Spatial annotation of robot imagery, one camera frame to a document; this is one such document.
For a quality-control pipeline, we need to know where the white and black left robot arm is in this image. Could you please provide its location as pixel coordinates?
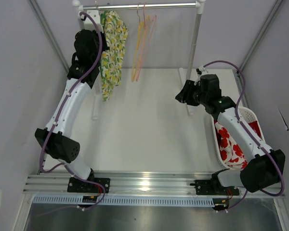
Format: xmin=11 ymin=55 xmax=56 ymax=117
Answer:
xmin=34 ymin=29 xmax=108 ymax=193

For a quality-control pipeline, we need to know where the white and silver clothes rack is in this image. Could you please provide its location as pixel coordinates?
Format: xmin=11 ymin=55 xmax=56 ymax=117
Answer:
xmin=71 ymin=0 xmax=206 ymax=120

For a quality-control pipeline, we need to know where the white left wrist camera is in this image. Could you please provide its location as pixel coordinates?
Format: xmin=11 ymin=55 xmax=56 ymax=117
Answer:
xmin=78 ymin=10 xmax=103 ymax=31

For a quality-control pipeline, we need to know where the yellow clothes hanger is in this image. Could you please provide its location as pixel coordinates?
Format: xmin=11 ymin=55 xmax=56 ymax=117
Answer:
xmin=131 ymin=8 xmax=150 ymax=82

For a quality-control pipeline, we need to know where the aluminium mounting rail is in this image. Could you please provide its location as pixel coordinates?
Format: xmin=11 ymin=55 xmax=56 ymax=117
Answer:
xmin=22 ymin=171 xmax=285 ymax=199

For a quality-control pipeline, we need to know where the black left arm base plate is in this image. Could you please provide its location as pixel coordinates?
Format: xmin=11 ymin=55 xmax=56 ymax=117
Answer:
xmin=67 ymin=177 xmax=110 ymax=193

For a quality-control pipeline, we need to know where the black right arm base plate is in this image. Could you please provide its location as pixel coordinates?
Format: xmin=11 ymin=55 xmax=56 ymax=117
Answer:
xmin=189 ymin=179 xmax=239 ymax=196

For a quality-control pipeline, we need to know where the white plastic laundry basket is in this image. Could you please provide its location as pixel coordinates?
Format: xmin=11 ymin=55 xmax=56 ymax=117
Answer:
xmin=211 ymin=107 xmax=271 ymax=170

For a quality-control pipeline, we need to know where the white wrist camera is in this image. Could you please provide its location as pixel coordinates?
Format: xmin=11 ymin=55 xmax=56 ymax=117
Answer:
xmin=196 ymin=67 xmax=209 ymax=77
xmin=78 ymin=10 xmax=103 ymax=31

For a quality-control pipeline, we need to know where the green clothes hanger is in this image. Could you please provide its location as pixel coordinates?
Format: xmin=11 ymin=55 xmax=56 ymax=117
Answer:
xmin=94 ymin=0 xmax=107 ymax=27

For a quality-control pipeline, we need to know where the red poppy print skirt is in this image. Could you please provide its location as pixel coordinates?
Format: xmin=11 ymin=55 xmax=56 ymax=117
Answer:
xmin=214 ymin=120 xmax=248 ymax=169

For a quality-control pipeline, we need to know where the pink clothes hanger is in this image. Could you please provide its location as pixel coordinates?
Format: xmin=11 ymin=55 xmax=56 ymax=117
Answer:
xmin=137 ymin=4 xmax=157 ymax=70

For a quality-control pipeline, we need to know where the slotted grey cable duct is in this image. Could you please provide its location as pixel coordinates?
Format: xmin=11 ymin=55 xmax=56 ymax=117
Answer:
xmin=33 ymin=194 xmax=215 ymax=207

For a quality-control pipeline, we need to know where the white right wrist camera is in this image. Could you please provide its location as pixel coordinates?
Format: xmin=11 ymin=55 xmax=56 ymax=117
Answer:
xmin=196 ymin=67 xmax=209 ymax=77

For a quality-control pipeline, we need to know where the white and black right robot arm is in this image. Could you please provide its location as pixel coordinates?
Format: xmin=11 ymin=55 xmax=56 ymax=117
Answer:
xmin=175 ymin=74 xmax=285 ymax=196

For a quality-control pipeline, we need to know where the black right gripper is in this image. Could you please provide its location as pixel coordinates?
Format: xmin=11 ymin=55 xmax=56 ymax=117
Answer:
xmin=175 ymin=80 xmax=209 ymax=106

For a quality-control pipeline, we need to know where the lemon print skirt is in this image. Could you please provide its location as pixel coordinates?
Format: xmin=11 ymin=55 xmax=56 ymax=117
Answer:
xmin=101 ymin=11 xmax=129 ymax=102

